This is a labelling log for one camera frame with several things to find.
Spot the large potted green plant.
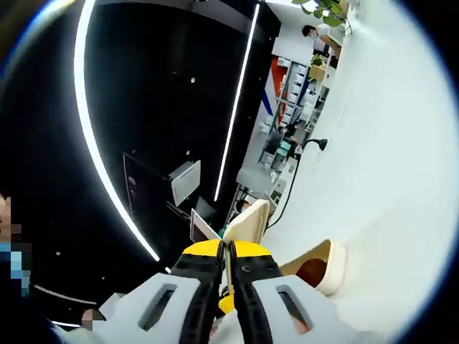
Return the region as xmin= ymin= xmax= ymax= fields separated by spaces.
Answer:
xmin=292 ymin=0 xmax=354 ymax=28

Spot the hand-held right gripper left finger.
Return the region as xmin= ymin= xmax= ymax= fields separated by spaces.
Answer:
xmin=103 ymin=239 xmax=225 ymax=344

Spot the black power cable with plug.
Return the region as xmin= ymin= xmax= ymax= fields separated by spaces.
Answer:
xmin=267 ymin=138 xmax=329 ymax=230

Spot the straight ceiling light strip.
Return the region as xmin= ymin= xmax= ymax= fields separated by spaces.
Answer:
xmin=214 ymin=2 xmax=261 ymax=202

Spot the ceiling air conditioner unit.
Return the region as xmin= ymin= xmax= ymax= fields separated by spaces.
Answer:
xmin=168 ymin=159 xmax=202 ymax=207

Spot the silver laptop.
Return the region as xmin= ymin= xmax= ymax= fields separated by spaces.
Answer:
xmin=189 ymin=207 xmax=222 ymax=244

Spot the storage shelf with white boxes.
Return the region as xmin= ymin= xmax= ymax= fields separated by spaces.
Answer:
xmin=272 ymin=59 xmax=323 ymax=133

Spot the beige cutlery case lid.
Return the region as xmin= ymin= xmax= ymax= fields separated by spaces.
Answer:
xmin=221 ymin=199 xmax=272 ymax=297

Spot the brown wooden utensil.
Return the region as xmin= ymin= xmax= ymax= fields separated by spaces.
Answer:
xmin=295 ymin=257 xmax=328 ymax=287

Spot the curved ceiling light strip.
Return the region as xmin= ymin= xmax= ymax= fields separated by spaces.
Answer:
xmin=73 ymin=0 xmax=161 ymax=262

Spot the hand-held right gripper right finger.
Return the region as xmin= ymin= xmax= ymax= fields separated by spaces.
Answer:
xmin=228 ymin=239 xmax=363 ymax=344

